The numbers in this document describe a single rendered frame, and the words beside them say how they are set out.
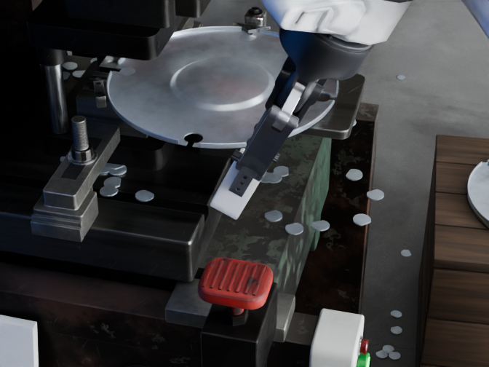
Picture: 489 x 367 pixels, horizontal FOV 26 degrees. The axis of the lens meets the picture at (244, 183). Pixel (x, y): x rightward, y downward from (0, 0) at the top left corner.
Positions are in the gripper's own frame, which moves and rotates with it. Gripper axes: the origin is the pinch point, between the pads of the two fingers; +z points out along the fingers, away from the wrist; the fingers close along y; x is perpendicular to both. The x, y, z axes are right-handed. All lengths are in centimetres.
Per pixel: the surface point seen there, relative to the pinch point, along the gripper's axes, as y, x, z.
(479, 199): 76, -41, 37
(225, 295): -2.8, -4.3, 10.8
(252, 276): 0.5, -5.8, 9.9
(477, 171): 84, -40, 38
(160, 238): 10.4, 4.0, 20.6
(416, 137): 148, -40, 77
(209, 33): 45.2, 11.7, 15.5
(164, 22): 25.2, 15.5, 4.6
